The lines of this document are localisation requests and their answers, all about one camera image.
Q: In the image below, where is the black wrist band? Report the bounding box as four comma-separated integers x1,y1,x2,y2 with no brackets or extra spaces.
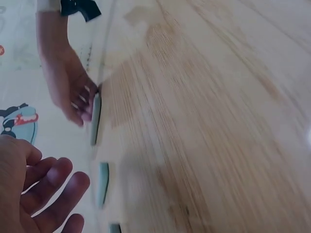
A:
60,0,102,23

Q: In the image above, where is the person's left hand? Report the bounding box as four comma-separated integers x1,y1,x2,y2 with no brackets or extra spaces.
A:
0,134,91,233

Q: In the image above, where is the person's right hand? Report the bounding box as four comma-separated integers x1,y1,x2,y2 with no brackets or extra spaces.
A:
35,10,100,127

